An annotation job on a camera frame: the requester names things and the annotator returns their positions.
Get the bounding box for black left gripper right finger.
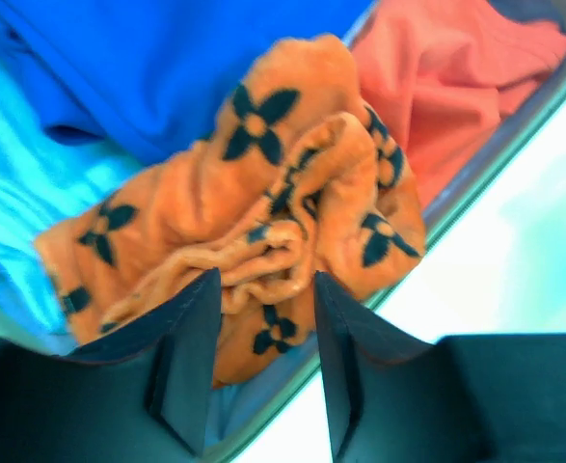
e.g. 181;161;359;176
314;273;566;462

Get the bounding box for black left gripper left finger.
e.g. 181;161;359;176
0;269;221;462

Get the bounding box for light blue trousers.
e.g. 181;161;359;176
0;65;140;336

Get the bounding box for orange black patterned towel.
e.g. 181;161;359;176
35;35;426;388

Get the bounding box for royal blue shirt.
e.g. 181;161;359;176
0;0;370;164

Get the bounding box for plain orange shirt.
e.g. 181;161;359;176
352;1;566;205

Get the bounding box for light green suitcase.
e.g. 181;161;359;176
0;0;566;463

